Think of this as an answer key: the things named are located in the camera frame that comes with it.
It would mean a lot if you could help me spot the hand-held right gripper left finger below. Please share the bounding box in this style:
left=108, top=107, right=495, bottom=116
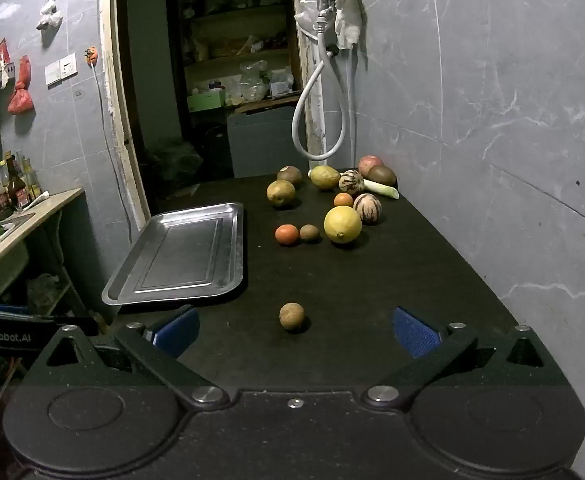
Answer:
left=27, top=305, right=230, bottom=408

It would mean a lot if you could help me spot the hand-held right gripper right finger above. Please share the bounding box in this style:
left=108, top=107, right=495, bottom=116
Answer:
left=363, top=306, right=563, bottom=408

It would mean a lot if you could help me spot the stainless steel tray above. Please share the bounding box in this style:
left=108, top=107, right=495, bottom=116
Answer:
left=101, top=202, right=244, bottom=307

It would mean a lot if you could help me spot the small round brown fruit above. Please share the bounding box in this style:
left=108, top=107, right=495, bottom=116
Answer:
left=279, top=302, right=306, bottom=331

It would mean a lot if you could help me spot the large yellow lemon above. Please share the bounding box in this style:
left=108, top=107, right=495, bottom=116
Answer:
left=323, top=205, right=363, bottom=245

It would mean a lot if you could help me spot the striped pepino melon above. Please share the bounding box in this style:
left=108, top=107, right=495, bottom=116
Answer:
left=353, top=193, right=382, bottom=225
left=339, top=170, right=365, bottom=196

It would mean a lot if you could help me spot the green-brown mango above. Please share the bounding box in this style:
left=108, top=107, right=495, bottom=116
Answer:
left=266, top=180, right=297, bottom=208

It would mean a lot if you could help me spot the yellow-green pear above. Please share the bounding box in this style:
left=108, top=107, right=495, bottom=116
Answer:
left=311, top=165, right=342, bottom=191

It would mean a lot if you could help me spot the metal sink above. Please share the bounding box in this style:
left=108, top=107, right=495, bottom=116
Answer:
left=0, top=212, right=36, bottom=268

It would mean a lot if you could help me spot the beige kitchen counter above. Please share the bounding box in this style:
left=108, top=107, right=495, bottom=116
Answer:
left=0, top=187, right=84, bottom=286

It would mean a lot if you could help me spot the cluster of sauce bottles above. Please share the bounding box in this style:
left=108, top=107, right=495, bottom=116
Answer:
left=0, top=150, right=42, bottom=222

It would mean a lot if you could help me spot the white leek stalk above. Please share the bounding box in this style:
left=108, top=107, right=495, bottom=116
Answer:
left=307, top=169, right=400, bottom=200

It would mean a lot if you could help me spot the plain brown kiwi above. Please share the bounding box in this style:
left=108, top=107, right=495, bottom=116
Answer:
left=367, top=165, right=398, bottom=188

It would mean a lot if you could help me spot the dark bag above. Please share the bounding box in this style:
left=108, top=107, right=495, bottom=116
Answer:
left=145, top=137, right=203, bottom=186

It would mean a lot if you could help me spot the red apple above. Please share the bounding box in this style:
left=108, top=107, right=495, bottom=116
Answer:
left=358, top=155, right=385, bottom=177

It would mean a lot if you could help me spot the grey cabinet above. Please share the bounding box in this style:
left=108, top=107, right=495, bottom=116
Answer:
left=226, top=106, right=313, bottom=178

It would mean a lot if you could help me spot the red plastic bag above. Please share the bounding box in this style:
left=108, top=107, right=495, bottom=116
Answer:
left=7, top=55, right=36, bottom=115

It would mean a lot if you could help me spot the green box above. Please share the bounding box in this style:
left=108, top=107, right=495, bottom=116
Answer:
left=187, top=91, right=226, bottom=112

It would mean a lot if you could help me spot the white vertical pipe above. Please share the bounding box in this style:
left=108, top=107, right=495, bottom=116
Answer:
left=347, top=50, right=359, bottom=162

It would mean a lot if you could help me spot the clear plastic bag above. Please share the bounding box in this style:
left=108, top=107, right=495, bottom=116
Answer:
left=240, top=60, right=269, bottom=102

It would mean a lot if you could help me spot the wooden storage shelf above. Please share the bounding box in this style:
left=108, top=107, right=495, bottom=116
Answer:
left=167, top=0, right=303, bottom=111

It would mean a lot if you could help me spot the white rag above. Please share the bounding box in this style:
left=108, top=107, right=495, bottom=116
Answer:
left=321, top=0, right=366, bottom=51

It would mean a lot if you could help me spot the translucent plastic bag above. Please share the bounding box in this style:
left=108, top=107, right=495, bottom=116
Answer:
left=294, top=0, right=333, bottom=38

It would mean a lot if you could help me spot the grey power cable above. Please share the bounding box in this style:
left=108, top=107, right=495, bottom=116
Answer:
left=92, top=62, right=133, bottom=231

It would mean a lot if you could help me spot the pale door frame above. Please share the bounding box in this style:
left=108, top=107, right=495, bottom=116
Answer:
left=97, top=0, right=148, bottom=233

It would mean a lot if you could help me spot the white wall switch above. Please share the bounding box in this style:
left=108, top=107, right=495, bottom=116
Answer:
left=45, top=57, right=78, bottom=86

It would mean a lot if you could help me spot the white flexible hose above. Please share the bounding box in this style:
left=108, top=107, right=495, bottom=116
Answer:
left=291, top=10, right=349, bottom=162

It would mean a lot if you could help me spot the white bag on wall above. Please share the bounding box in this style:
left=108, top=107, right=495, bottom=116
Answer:
left=36, top=0, right=63, bottom=33

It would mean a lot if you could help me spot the wall faucet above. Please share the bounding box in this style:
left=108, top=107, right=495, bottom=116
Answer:
left=315, top=0, right=336, bottom=36

